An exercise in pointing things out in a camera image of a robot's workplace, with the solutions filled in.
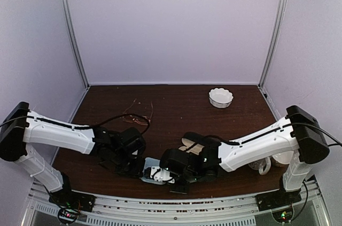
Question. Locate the light blue cloth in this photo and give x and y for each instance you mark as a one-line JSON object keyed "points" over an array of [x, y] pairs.
{"points": [[151, 162]]}

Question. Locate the white scalloped ceramic dish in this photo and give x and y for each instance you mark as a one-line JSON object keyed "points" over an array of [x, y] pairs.
{"points": [[220, 97]]}

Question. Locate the white cream bowl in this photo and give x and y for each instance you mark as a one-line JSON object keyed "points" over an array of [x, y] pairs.
{"points": [[281, 159]]}

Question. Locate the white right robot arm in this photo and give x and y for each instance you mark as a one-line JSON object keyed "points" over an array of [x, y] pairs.
{"points": [[298, 131]]}

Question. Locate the black woven glasses case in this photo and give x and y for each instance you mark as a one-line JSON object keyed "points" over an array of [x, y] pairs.
{"points": [[191, 147]]}

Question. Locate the aluminium right corner post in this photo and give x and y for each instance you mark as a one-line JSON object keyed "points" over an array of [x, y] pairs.
{"points": [[281, 8]]}

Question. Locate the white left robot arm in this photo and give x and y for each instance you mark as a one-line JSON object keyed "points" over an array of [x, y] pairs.
{"points": [[24, 127]]}

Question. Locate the aluminium front frame rail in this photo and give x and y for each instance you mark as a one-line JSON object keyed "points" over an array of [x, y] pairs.
{"points": [[235, 210]]}

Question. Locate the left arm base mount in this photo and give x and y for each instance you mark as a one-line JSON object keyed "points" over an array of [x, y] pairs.
{"points": [[70, 203]]}

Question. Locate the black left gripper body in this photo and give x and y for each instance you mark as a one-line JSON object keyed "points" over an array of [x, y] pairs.
{"points": [[125, 166]]}

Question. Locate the aluminium left corner post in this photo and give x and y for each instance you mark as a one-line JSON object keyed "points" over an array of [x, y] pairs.
{"points": [[74, 44]]}

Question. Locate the white patterned mug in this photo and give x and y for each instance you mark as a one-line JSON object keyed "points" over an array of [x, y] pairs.
{"points": [[262, 166]]}

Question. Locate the aluminium corner post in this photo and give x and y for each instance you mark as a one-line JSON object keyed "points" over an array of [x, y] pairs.
{"points": [[74, 44], [281, 8]]}

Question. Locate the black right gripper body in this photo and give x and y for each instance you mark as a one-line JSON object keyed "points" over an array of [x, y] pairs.
{"points": [[187, 177]]}

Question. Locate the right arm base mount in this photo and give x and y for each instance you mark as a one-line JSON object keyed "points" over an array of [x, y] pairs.
{"points": [[281, 204]]}

